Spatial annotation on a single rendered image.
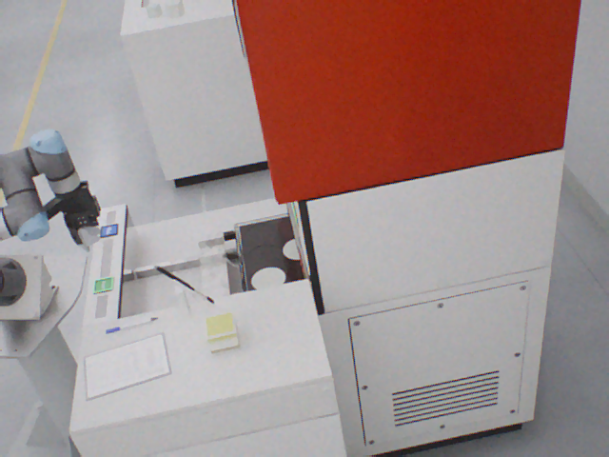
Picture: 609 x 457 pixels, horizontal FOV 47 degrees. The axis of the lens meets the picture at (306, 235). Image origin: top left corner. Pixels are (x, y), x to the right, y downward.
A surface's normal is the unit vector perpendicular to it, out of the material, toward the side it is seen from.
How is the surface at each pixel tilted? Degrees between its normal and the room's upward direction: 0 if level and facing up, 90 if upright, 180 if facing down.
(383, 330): 90
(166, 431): 90
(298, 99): 90
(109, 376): 0
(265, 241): 0
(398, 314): 90
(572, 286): 0
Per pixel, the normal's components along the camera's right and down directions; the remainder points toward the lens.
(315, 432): 0.16, 0.61
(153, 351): -0.13, -0.77
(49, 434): -0.12, 0.64
